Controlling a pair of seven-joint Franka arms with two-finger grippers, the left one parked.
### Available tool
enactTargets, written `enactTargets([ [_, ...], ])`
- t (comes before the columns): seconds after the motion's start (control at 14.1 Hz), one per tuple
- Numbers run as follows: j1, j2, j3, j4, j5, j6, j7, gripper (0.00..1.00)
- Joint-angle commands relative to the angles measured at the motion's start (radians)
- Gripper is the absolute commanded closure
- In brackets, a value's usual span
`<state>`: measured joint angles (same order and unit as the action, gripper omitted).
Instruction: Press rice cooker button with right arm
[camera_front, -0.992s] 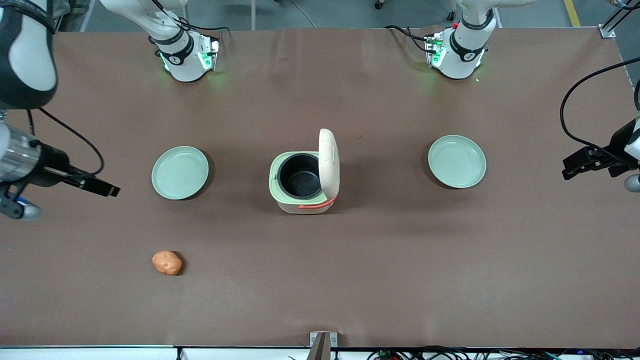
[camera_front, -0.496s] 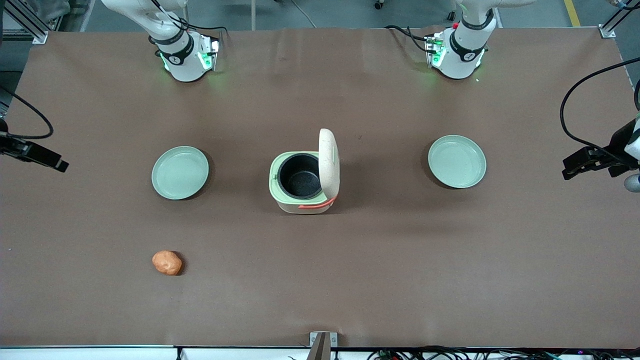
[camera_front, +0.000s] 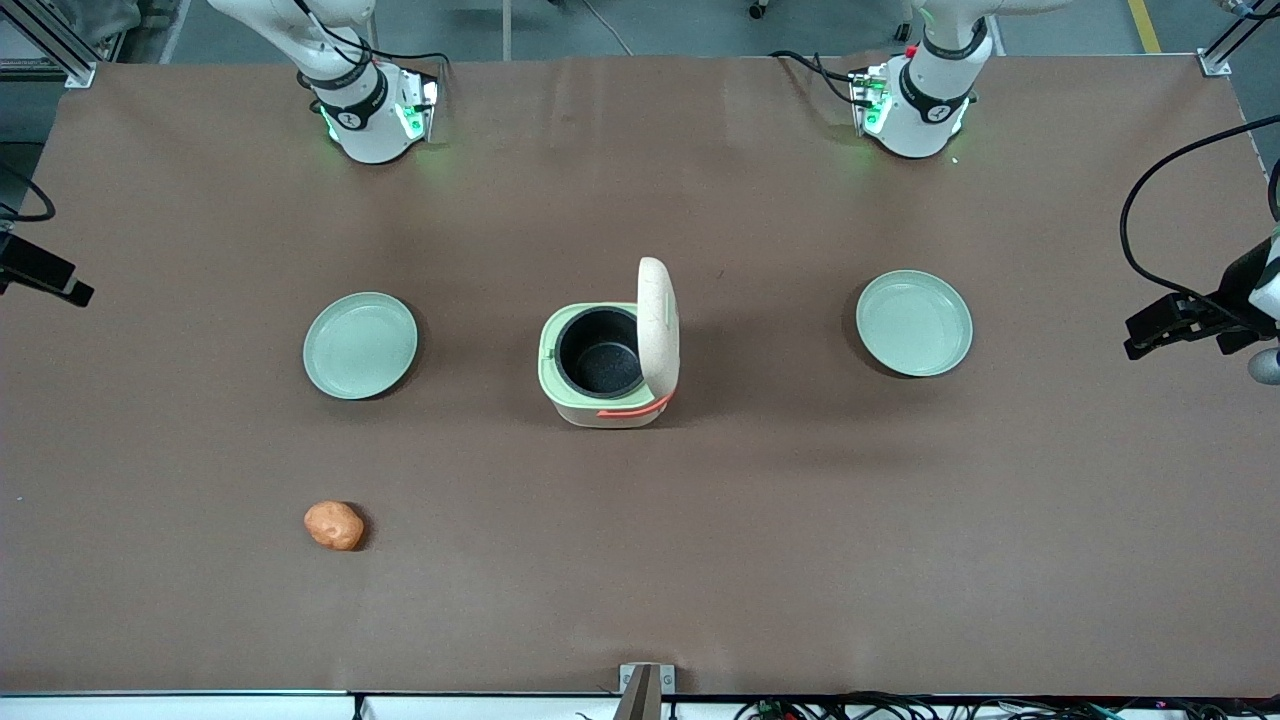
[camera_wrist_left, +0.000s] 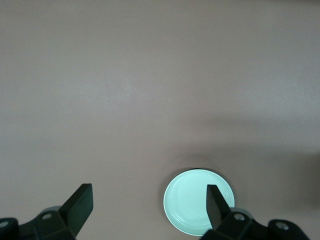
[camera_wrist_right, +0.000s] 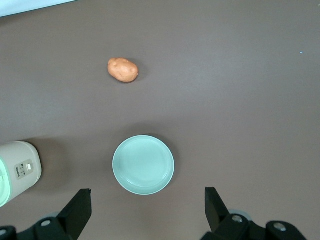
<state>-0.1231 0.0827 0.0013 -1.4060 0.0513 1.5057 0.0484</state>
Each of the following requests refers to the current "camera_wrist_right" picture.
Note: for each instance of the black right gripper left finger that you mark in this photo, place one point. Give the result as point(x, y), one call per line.
point(62, 222)

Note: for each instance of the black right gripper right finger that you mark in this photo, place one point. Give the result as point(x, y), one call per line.
point(225, 225)

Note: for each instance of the cream rice cooker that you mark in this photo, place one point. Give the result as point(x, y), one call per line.
point(20, 155)

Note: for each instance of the pale green round plate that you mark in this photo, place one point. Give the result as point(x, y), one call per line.
point(143, 165)

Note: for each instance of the brown table cover sheet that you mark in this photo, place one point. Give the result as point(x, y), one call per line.
point(225, 112)

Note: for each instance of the orange-brown potato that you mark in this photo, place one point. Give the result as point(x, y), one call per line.
point(123, 70)

